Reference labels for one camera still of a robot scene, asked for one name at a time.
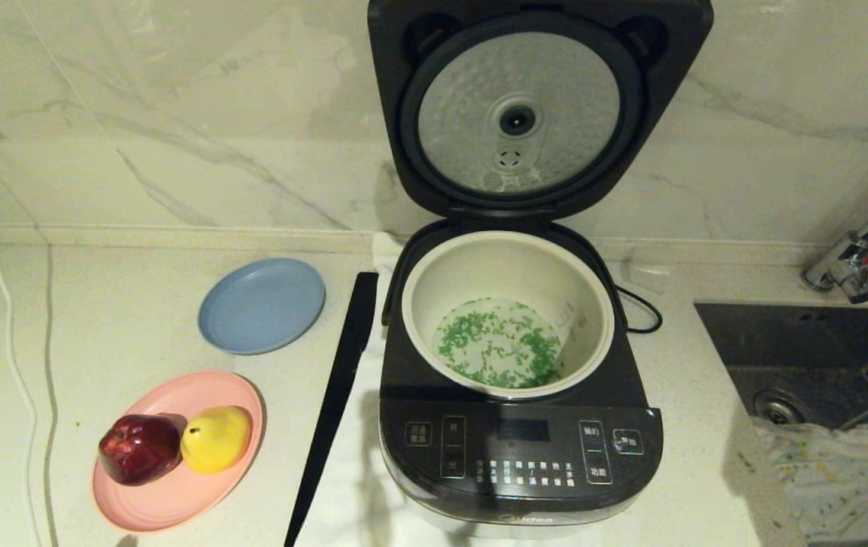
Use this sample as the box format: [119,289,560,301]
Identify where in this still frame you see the green grains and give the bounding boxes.
[434,298,564,390]

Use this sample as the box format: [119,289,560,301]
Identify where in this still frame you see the black rice cooker lid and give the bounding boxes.
[367,0,715,223]

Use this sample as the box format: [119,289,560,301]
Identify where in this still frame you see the white inner cooking pot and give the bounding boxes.
[401,230,616,400]

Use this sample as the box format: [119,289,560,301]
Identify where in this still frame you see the black rice cooker body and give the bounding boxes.
[378,219,664,540]

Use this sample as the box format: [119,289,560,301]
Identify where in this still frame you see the long black flat bar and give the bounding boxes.
[283,271,380,547]

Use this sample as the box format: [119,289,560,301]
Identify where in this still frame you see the blue plate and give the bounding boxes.
[198,257,327,356]

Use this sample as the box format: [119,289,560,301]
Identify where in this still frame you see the yellow pear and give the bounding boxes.
[180,405,254,474]

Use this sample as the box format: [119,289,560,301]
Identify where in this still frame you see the dark red apple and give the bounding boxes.
[98,413,182,487]

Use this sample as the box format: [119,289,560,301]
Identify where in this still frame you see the pink plate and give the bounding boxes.
[92,370,265,533]

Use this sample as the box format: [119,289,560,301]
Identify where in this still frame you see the stainless steel sink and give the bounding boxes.
[695,302,868,547]

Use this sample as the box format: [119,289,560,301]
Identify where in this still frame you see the round steel sink drain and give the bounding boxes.
[752,387,815,426]

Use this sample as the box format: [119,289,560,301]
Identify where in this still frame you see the chrome faucet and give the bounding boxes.
[800,171,868,305]

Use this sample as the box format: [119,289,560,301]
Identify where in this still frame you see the white speckled cloth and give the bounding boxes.
[749,414,868,544]

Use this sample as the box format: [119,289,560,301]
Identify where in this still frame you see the black power cable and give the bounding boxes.
[613,283,664,335]

